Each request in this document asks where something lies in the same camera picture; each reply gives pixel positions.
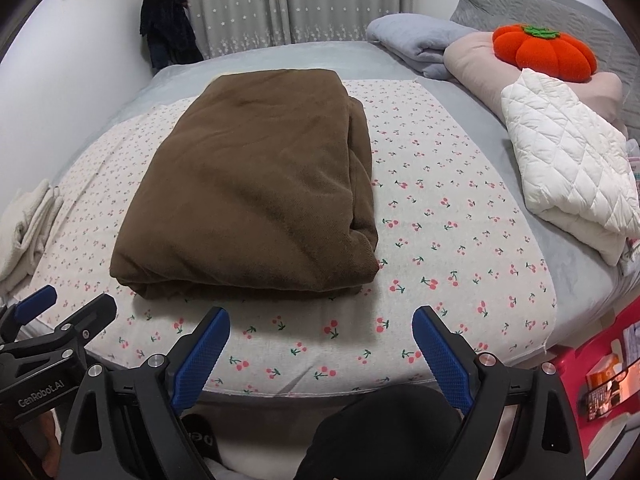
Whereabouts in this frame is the black slipper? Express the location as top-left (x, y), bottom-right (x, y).
top-left (180, 412), bottom-right (223, 463)

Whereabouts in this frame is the cherry printed blanket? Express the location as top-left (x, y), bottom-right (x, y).
top-left (30, 77), bottom-right (558, 396)

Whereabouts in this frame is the grey patterned curtain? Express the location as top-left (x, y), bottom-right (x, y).
top-left (150, 0), bottom-right (416, 61)

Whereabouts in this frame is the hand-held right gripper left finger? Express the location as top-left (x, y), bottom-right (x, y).
top-left (57, 306), bottom-right (232, 480)

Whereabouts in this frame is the white quilted cover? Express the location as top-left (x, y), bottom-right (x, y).
top-left (501, 67), bottom-right (640, 267)

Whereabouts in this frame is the orange packet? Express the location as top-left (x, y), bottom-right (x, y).
top-left (585, 352), bottom-right (623, 386)

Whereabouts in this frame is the pink plastic basket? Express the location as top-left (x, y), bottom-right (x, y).
top-left (555, 295), bottom-right (640, 461)

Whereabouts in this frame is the person's black trouser leg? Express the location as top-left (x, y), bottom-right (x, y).
top-left (295, 385), bottom-right (463, 480)

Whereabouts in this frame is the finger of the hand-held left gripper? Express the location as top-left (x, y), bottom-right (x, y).
top-left (0, 284), bottom-right (57, 343)
top-left (49, 292), bottom-right (118, 350)

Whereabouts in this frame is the dark hanging coat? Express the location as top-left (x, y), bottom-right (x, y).
top-left (139, 0), bottom-right (205, 73)

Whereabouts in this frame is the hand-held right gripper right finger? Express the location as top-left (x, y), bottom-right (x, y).
top-left (411, 305), bottom-right (586, 480)

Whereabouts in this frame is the grey quilted pillow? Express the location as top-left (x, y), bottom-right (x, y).
top-left (450, 0), bottom-right (640, 91)

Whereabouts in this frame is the folded white towel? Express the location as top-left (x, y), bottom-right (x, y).
top-left (0, 177), bottom-right (66, 283)

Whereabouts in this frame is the folded blue-grey blanket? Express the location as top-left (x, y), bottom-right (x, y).
top-left (366, 14), bottom-right (481, 80)

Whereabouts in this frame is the bed with grey sheet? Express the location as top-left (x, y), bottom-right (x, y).
top-left (45, 40), bottom-right (640, 401)

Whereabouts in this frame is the orange pumpkin cushion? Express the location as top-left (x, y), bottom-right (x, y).
top-left (492, 24), bottom-right (598, 83)

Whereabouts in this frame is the pale pink pillow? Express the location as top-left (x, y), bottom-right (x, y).
top-left (444, 30), bottom-right (626, 126)

